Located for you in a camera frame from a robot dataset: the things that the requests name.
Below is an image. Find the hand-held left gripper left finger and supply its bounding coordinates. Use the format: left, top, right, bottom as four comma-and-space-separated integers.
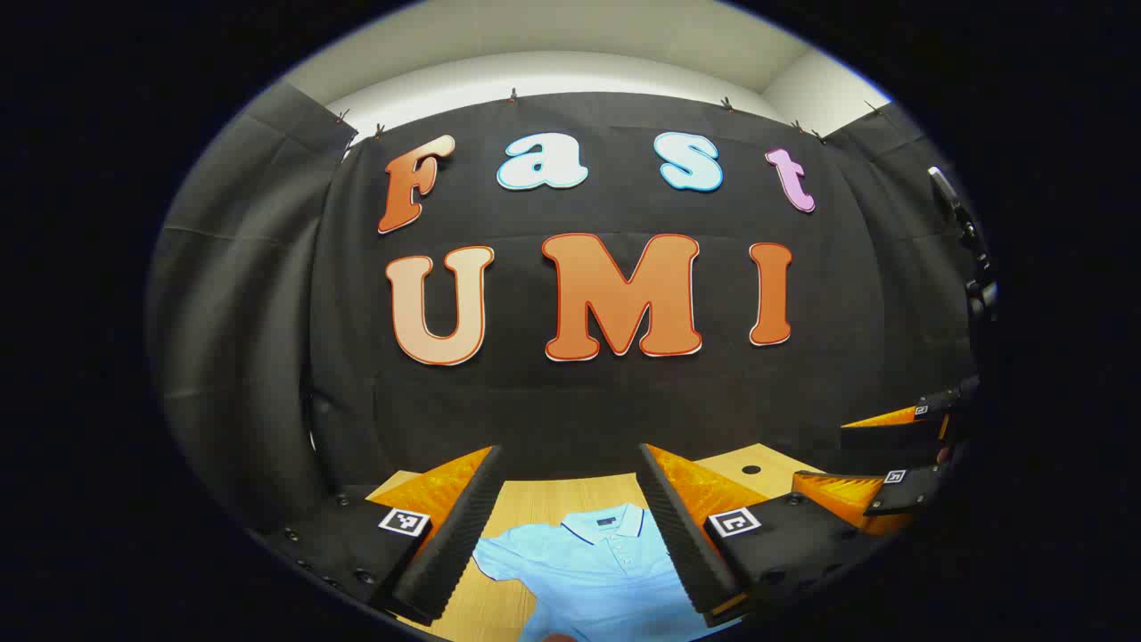
252, 444, 505, 627

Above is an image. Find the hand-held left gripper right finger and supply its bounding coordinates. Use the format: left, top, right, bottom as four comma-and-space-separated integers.
636, 442, 897, 629

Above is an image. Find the light blue T-shirt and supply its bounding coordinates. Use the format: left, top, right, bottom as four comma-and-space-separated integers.
471, 502, 741, 642

